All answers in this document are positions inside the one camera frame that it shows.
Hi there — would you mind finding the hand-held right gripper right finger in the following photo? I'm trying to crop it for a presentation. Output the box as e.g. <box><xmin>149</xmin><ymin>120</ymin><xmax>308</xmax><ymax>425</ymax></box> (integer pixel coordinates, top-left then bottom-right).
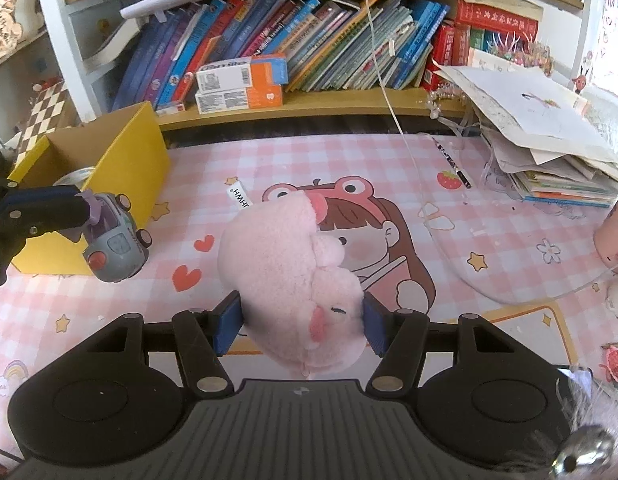
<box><xmin>362</xmin><ymin>291</ymin><xmax>528</xmax><ymax>395</ymax></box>

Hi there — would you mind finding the thick red book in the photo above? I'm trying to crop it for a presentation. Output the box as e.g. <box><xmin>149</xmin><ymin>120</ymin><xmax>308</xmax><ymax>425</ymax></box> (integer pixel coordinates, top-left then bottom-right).
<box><xmin>423</xmin><ymin>0</ymin><xmax>540</xmax><ymax>92</ymax></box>

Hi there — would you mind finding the pink checked desk mat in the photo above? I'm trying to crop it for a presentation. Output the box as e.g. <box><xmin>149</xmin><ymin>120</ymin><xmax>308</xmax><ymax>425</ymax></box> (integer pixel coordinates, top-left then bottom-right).
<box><xmin>0</xmin><ymin>131</ymin><xmax>618</xmax><ymax>462</ymax></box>

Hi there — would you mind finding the yellow cardboard box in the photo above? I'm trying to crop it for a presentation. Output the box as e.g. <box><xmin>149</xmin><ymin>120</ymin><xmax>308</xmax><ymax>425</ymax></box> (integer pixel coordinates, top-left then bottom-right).
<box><xmin>6</xmin><ymin>100</ymin><xmax>171</xmax><ymax>276</ymax></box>

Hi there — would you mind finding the row of leaning books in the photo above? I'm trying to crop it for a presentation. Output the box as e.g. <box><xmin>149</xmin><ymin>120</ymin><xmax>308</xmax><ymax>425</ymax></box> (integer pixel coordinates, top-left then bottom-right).
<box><xmin>112</xmin><ymin>0</ymin><xmax>451</xmax><ymax>112</ymax></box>

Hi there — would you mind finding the pearl bead hair accessory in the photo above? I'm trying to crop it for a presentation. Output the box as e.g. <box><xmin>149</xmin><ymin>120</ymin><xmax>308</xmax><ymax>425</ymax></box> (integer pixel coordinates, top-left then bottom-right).
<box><xmin>426</xmin><ymin>84</ymin><xmax>466</xmax><ymax>122</ymax></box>

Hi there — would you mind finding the white charging cable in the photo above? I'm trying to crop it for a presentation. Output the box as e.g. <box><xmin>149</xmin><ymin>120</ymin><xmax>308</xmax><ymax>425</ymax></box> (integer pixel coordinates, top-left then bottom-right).
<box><xmin>363</xmin><ymin>0</ymin><xmax>618</xmax><ymax>307</ymax></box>

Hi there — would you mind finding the brown and cream chessboard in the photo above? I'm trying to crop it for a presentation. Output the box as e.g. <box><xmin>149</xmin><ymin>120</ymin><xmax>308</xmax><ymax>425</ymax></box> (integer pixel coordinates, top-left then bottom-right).
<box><xmin>14</xmin><ymin>77</ymin><xmax>81</xmax><ymax>161</ymax></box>

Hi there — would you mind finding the black patterned pencil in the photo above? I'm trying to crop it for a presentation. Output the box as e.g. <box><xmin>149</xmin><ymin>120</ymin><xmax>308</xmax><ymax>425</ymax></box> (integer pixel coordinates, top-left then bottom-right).
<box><xmin>431</xmin><ymin>135</ymin><xmax>474</xmax><ymax>190</ymax></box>

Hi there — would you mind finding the large orange and white carton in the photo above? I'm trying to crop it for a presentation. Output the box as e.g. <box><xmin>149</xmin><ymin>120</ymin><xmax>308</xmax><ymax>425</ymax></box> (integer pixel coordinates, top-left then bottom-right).
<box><xmin>195</xmin><ymin>53</ymin><xmax>290</xmax><ymax>95</ymax></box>

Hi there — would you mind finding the pink cup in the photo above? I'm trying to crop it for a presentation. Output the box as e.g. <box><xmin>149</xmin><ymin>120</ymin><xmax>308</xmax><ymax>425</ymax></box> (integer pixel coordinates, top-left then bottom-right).
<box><xmin>593</xmin><ymin>204</ymin><xmax>618</xmax><ymax>275</ymax></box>

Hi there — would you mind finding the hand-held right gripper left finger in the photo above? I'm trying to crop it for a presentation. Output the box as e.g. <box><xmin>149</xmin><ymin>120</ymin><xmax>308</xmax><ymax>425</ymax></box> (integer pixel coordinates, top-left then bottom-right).
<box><xmin>73</xmin><ymin>290</ymin><xmax>246</xmax><ymax>394</ymax></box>

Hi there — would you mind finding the pink plush toy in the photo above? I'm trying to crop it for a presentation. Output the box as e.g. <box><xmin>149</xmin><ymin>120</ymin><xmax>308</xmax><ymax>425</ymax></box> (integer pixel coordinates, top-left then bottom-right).
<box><xmin>217</xmin><ymin>179</ymin><xmax>366</xmax><ymax>380</ymax></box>

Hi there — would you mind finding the grey and purple toy car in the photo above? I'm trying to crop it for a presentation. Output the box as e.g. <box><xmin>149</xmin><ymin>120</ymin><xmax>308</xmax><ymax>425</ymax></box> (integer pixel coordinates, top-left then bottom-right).
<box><xmin>74</xmin><ymin>192</ymin><xmax>154</xmax><ymax>284</ymax></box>

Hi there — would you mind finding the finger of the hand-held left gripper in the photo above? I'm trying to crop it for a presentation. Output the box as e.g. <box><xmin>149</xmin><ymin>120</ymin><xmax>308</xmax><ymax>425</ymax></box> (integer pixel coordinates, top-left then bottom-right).
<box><xmin>0</xmin><ymin>185</ymin><xmax>92</xmax><ymax>235</ymax></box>

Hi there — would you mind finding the pile of papers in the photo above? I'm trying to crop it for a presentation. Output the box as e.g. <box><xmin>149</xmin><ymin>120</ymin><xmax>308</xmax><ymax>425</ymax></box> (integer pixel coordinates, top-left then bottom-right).
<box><xmin>433</xmin><ymin>49</ymin><xmax>618</xmax><ymax>209</ymax></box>

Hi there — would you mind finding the white bookshelf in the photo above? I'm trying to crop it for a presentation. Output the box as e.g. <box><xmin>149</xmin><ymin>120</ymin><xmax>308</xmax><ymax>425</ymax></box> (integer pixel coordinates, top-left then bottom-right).
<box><xmin>0</xmin><ymin>0</ymin><xmax>600</xmax><ymax>132</ymax></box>

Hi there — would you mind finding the flat orange and white carton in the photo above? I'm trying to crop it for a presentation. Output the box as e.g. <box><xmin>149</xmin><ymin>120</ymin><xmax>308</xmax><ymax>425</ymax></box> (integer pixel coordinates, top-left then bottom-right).
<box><xmin>194</xmin><ymin>85</ymin><xmax>284</xmax><ymax>115</ymax></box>

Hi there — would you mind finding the silver bell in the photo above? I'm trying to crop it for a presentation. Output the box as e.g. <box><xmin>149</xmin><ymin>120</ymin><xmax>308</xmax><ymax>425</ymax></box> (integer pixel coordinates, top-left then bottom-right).
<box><xmin>548</xmin><ymin>425</ymin><xmax>618</xmax><ymax>480</ymax></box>

